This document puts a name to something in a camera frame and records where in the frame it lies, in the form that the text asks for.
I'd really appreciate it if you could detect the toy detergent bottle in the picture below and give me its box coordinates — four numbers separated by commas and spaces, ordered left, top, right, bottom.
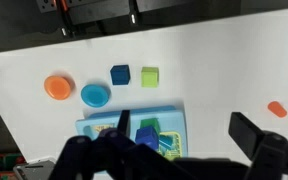
91, 124, 114, 133

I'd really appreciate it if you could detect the blue plate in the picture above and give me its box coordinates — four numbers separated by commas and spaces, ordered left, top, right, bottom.
81, 84, 110, 108

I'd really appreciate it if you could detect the colourful toy bin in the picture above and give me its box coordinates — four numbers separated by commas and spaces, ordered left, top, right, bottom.
0, 153, 26, 180

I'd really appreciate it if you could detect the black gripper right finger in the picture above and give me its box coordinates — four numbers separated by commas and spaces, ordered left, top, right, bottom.
228, 112, 288, 180

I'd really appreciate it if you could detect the lime green cube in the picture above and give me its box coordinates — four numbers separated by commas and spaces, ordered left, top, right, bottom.
141, 67, 159, 88

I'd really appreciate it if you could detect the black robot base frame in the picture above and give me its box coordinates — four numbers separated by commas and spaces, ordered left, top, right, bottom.
35, 0, 193, 38

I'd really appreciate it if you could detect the light blue toy sink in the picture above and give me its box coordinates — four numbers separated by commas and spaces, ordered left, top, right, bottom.
75, 105, 188, 157

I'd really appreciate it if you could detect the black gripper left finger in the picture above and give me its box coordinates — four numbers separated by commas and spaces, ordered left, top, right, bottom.
48, 109, 185, 180

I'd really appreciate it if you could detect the yellow dish rack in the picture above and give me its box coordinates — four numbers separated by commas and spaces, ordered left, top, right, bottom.
157, 131, 183, 160

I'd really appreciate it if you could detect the small blue cylinder cup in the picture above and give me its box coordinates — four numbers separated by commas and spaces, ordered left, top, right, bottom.
159, 135, 173, 150

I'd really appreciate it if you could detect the dark blue cube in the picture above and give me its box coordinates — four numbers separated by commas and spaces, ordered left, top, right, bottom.
110, 65, 130, 85

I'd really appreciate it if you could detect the orange oval toy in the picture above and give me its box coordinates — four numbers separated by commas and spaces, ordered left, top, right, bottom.
267, 101, 287, 118

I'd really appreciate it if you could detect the grey metal base plate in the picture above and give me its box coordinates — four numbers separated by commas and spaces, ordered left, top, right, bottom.
13, 160, 55, 180

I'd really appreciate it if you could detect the blue block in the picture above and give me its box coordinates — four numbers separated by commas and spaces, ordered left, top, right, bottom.
135, 126, 159, 150

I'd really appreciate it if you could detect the green block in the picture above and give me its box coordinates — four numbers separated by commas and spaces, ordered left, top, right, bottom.
140, 118, 160, 133

